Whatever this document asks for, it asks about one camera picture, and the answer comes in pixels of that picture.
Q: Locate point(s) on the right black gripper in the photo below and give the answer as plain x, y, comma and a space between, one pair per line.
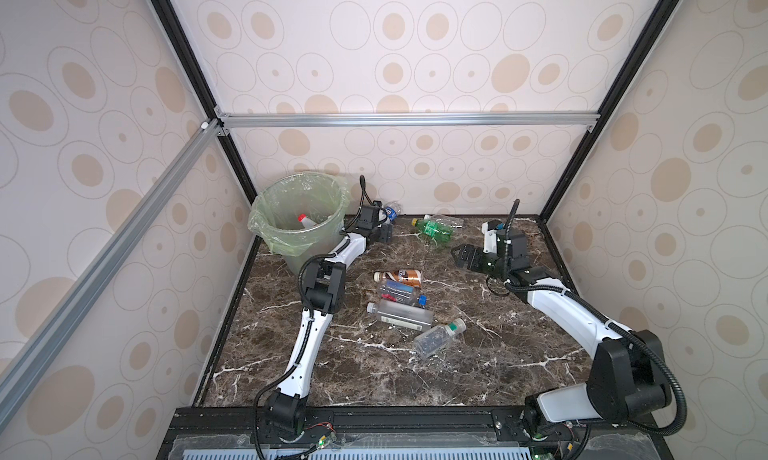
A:
478, 255

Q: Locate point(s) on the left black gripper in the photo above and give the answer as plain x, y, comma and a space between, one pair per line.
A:
384, 235

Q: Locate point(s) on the white red-capped milk bottle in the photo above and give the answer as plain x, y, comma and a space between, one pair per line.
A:
307, 222

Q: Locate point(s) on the green soda bottle yellow cap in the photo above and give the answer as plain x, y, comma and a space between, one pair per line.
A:
433, 229

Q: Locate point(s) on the clear Pepsi bottle blue cap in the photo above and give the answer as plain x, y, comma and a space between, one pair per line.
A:
393, 210

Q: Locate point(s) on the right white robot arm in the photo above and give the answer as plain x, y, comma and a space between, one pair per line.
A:
629, 383

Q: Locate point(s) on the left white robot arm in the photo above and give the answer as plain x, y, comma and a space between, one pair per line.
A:
321, 280

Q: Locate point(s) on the green-lined mesh waste bin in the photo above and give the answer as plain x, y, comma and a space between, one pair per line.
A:
274, 216

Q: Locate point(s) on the clear crushed bottle blue cap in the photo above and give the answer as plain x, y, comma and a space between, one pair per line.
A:
401, 293

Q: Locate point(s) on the brown Nescafe bottle near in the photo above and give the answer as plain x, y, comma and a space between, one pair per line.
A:
410, 277

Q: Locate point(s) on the clear square bottle white cap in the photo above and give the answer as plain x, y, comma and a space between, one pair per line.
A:
402, 315

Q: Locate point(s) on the clear small bottle green-white cap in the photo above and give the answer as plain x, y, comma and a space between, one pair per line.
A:
438, 337

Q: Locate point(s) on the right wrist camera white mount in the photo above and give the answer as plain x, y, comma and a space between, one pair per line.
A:
490, 231

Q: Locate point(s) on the horizontal aluminium rail back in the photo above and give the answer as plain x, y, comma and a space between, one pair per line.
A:
427, 119

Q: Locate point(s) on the diagonal aluminium rail left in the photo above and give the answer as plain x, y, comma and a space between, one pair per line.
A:
50, 338

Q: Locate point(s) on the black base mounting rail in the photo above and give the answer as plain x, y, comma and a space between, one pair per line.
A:
245, 429

